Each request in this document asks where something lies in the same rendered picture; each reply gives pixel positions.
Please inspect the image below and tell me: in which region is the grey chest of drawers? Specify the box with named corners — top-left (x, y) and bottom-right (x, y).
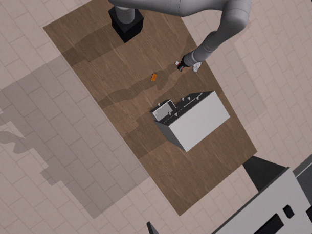
top-left (154, 91), bottom-right (230, 152)

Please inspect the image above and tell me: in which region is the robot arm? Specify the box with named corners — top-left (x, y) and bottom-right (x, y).
top-left (108, 0), bottom-right (252, 73)

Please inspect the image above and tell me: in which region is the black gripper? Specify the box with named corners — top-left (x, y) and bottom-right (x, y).
top-left (177, 57), bottom-right (190, 71)

